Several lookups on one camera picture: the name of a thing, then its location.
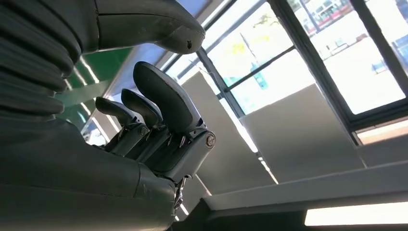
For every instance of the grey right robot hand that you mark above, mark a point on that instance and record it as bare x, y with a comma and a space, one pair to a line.
63, 178

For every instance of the white window ledge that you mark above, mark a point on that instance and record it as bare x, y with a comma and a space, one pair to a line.
318, 185

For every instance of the dark window frame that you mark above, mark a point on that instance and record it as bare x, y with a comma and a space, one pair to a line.
322, 79

